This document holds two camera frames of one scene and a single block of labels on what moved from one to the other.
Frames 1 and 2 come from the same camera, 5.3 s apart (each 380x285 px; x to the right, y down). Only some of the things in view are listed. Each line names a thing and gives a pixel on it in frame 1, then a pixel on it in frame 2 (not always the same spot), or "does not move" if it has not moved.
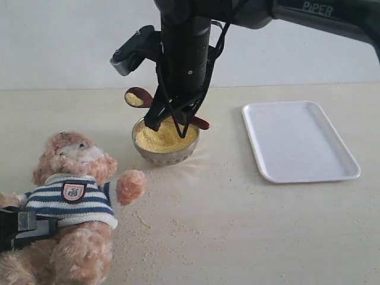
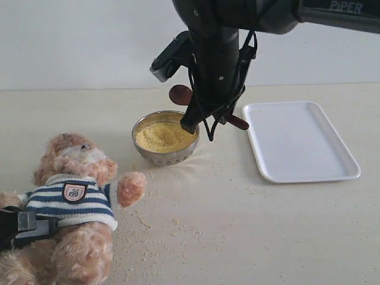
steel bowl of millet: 165,146 does not move
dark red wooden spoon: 135,97 to 181,94
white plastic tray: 296,142 does not move
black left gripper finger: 19,227 does not move
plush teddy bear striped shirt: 71,184 does not move
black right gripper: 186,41 to 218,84
